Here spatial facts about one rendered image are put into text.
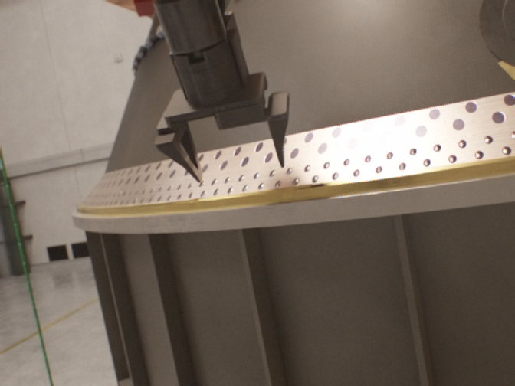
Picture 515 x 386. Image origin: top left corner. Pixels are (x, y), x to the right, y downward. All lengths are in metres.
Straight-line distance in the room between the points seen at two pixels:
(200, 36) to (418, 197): 0.25
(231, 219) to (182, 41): 0.22
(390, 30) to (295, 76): 0.13
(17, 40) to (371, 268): 8.20
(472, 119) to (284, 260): 0.27
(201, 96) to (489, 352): 0.39
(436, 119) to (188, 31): 0.27
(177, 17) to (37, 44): 7.88
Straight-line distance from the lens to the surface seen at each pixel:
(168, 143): 0.52
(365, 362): 0.62
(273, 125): 0.50
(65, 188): 8.09
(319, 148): 0.59
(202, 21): 0.47
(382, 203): 0.51
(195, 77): 0.49
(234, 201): 0.60
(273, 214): 0.56
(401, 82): 0.60
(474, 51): 0.61
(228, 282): 0.69
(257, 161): 0.63
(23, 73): 8.49
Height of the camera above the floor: 1.22
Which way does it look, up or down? 4 degrees down
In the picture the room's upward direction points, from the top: 10 degrees counter-clockwise
